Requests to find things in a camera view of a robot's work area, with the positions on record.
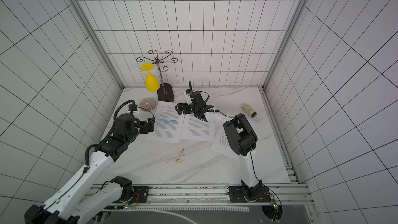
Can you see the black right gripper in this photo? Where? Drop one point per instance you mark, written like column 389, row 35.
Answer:
column 193, row 107

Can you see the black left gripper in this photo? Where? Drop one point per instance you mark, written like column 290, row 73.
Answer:
column 151, row 125

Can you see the blue highlighted paper document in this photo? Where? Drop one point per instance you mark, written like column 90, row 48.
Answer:
column 168, row 124

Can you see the purple highlighted paper document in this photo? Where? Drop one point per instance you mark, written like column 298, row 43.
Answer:
column 197, row 130

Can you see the pink highlighted paper document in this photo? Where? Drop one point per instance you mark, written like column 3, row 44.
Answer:
column 221, row 145

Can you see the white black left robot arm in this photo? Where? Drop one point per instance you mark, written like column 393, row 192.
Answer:
column 67, row 205

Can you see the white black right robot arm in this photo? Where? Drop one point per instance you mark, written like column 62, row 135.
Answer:
column 240, row 135

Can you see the small pink glass bowl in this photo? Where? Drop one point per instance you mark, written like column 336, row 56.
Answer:
column 147, row 104

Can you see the dark metal glass rack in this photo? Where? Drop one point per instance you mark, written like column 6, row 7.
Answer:
column 165, row 93

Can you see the yellow plastic wine glass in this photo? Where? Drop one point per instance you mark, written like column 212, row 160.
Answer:
column 151, row 81

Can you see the small beige spice jar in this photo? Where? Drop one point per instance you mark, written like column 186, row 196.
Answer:
column 250, row 111

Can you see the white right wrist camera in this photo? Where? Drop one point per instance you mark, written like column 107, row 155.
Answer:
column 189, row 96

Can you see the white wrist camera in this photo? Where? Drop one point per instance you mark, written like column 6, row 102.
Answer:
column 189, row 96
column 132, row 108

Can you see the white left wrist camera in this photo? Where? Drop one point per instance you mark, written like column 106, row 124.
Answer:
column 132, row 108

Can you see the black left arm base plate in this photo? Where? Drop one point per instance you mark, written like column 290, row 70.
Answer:
column 134, row 195

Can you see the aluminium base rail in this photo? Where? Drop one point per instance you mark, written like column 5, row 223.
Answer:
column 173, row 197

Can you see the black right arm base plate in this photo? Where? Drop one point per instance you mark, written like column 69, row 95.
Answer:
column 241, row 194

